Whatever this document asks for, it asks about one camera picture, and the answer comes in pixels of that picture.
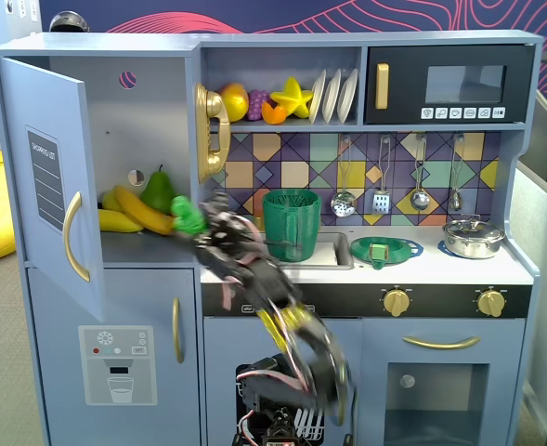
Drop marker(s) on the steel slotted ladle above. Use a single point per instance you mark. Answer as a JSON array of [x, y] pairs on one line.
[[343, 204]]

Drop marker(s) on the yellow lemon toy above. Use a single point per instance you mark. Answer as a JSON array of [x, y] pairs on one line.
[[236, 100]]

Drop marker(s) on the blue oven door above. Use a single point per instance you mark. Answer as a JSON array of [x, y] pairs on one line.
[[375, 371]]

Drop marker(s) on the steel small spoon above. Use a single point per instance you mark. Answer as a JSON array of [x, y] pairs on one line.
[[456, 200]]

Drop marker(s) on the grey ice dispenser sticker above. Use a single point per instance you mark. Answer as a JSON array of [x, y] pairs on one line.
[[115, 371]]

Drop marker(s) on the yellow toy starfruit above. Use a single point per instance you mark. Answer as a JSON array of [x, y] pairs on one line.
[[294, 97]]

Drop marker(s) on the gold stove knob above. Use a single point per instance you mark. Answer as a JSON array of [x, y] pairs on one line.
[[490, 303], [396, 302]]

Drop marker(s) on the blue toy kitchen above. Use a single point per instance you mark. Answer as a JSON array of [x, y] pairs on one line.
[[277, 39]]

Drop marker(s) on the black helmet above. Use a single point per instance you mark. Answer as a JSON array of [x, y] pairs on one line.
[[69, 22]]

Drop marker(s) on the toy microwave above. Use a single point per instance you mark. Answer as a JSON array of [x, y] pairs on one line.
[[407, 83]]

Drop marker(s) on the orange toy fruit slice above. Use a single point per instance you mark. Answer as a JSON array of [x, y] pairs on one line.
[[273, 115]]

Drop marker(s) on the green round container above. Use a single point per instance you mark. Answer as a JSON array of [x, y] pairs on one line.
[[303, 218]]

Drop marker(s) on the gold toy telephone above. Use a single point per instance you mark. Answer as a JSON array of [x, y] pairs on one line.
[[208, 102]]

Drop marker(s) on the steel pot with lid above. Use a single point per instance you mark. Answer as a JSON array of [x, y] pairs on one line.
[[472, 237]]

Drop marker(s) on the black white dishwasher sticker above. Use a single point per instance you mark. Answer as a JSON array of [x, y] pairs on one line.
[[312, 420]]

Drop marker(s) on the blue trivet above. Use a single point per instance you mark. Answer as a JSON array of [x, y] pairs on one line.
[[417, 249], [442, 247]]

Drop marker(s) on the steel slotted spatula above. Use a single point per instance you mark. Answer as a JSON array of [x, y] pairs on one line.
[[381, 202]]

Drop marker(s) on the blue freezer door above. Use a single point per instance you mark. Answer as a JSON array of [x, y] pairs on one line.
[[59, 302]]

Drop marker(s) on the grey shopping list sticker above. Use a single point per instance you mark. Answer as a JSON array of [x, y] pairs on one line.
[[45, 186]]

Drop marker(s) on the black yellow robot arm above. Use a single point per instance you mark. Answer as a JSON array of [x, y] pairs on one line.
[[273, 283]]

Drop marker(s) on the purple toy grapes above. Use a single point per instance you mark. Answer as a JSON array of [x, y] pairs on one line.
[[256, 104]]

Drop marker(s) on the grey toy sink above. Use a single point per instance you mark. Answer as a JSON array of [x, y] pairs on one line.
[[333, 251]]

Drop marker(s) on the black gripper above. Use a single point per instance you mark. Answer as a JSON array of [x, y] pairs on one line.
[[218, 226]]

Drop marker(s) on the white toy plate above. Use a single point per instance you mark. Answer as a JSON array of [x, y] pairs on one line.
[[332, 95], [348, 93], [318, 97]]

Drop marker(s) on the blue fridge door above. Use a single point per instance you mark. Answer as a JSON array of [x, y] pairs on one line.
[[22, 116]]

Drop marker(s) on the green round lid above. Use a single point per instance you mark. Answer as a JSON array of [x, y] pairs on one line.
[[394, 246]]

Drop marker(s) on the yellow toy banana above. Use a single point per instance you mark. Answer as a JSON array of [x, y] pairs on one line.
[[138, 209], [109, 200], [115, 222]]

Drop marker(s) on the green toy pineapple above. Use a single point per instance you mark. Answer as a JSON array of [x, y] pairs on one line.
[[187, 216]]

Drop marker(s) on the green toy pear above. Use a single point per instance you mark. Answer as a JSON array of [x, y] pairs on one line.
[[158, 190]]

